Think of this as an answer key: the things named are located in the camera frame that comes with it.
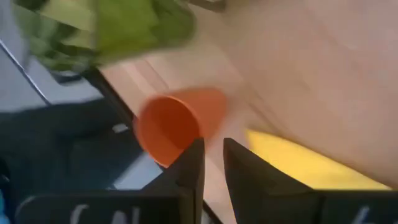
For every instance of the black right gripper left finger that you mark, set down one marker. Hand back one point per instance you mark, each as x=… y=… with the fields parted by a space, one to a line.
x=183 y=186

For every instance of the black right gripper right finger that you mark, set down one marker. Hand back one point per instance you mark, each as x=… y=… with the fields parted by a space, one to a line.
x=255 y=186

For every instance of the orange plastic cup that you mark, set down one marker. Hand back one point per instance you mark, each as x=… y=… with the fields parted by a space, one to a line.
x=171 y=124

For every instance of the green translucent plastic cup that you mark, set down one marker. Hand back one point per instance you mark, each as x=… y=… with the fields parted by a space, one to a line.
x=124 y=28

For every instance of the yellow cloth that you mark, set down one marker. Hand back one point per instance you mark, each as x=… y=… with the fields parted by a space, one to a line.
x=298 y=165

